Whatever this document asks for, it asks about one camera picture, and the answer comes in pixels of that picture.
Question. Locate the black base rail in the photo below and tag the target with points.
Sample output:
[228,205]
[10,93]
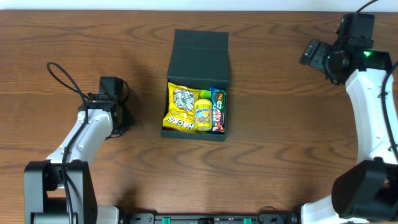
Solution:
[267,215]

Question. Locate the yellow Mentos gum jar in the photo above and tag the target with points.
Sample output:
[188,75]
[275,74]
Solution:
[203,118]

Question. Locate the Haribo gummy candy bag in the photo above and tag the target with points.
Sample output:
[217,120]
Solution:
[205,94]

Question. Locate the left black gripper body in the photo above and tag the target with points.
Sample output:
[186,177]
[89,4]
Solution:
[125,115]

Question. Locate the blue Oreo cookie pack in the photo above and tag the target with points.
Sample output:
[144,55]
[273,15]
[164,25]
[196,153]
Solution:
[214,93]

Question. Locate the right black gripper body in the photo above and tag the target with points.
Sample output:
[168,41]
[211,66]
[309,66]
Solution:
[315,54]

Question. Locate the dark green lidded box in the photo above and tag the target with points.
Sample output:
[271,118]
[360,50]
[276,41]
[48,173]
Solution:
[199,60]

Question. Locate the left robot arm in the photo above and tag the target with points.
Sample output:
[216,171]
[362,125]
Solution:
[59,189]

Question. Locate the yellow Hacks candy bag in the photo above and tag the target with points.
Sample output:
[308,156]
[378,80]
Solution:
[180,115]

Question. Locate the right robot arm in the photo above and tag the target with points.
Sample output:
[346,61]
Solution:
[367,193]

